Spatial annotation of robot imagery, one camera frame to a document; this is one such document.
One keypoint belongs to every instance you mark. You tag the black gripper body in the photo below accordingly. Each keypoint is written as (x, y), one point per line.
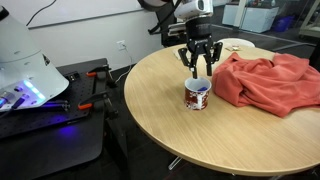
(199, 31)

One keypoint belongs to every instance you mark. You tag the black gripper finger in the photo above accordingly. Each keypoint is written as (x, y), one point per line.
(209, 63)
(192, 65)

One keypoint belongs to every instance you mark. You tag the blue marker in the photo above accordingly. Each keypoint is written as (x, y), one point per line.
(202, 89)

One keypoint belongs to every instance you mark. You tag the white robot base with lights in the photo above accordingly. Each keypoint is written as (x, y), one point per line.
(23, 60)

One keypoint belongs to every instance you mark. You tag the small brown wrapper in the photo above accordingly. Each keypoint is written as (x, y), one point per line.
(233, 48)

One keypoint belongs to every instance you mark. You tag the white mug with red pattern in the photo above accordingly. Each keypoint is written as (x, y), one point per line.
(193, 100)

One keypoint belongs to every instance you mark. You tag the red cloth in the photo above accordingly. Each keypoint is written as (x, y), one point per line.
(266, 83)

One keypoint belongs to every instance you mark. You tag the white cabinet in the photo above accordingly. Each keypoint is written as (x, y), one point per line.
(260, 20)

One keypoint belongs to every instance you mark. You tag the blue bin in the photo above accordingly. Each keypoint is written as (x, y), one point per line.
(283, 24)

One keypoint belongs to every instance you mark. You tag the clear table leg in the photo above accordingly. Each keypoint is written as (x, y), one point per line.
(175, 163)

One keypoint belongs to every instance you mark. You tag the grey side table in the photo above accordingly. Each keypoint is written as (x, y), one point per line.
(310, 28)

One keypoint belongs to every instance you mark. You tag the black perforated breadboard plate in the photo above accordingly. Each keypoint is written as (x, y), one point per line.
(80, 87)

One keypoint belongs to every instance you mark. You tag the black cart table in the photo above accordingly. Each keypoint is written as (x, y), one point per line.
(66, 150)

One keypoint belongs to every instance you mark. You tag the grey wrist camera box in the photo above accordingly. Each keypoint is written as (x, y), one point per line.
(176, 30)

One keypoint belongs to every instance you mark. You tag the white wall outlet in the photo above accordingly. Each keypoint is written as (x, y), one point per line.
(121, 44)

